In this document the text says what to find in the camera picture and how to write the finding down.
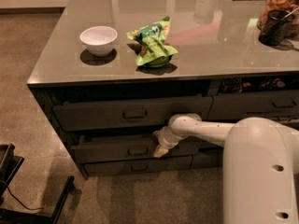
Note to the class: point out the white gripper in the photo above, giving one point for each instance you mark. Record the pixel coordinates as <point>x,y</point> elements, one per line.
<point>163,138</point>

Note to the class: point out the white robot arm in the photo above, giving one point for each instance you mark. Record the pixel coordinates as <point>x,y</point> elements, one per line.
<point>260,161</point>

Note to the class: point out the grey counter cabinet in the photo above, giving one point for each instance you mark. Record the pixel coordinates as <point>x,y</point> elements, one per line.
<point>115,71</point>

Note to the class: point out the green crumpled snack bag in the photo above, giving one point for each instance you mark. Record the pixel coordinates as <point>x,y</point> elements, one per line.
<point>154,51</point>

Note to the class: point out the white ceramic bowl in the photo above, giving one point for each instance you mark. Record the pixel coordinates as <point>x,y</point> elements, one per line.
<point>99,40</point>

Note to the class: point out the dark glass cup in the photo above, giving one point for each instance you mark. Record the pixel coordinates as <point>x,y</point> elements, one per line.
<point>276,26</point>

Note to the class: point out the glass jar of snacks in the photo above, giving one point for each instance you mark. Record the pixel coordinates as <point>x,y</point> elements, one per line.
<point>287,5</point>

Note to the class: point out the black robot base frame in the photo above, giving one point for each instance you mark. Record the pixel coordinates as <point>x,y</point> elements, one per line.
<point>15,207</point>

